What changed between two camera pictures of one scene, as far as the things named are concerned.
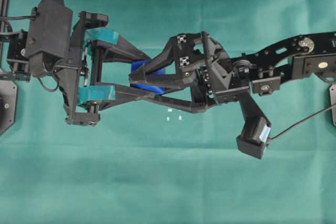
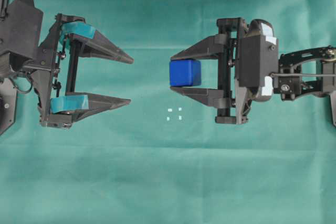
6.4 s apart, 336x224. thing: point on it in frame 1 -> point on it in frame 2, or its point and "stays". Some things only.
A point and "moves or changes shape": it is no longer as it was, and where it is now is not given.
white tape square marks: x=180 y=117 stays
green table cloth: x=148 y=162 stays
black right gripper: x=205 y=65 -> x=231 y=99
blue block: x=158 y=89 moves or changes shape
